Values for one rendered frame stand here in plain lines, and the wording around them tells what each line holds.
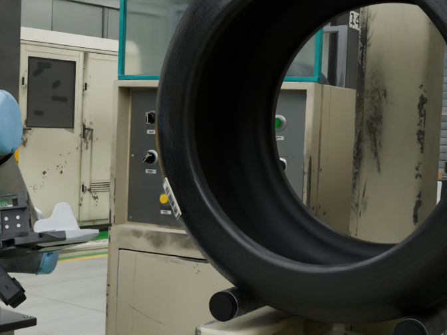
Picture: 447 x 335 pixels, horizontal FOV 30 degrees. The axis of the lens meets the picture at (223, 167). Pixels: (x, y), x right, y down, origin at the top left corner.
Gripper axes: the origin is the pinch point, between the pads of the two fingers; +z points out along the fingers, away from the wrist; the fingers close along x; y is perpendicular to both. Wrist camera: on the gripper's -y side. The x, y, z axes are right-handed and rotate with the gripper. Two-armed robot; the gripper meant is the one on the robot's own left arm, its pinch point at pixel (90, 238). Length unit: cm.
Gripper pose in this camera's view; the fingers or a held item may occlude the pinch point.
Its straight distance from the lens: 124.2
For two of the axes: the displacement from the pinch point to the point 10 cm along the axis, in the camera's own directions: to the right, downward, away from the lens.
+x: -1.7, 2.8, 9.5
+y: -1.6, -9.5, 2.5
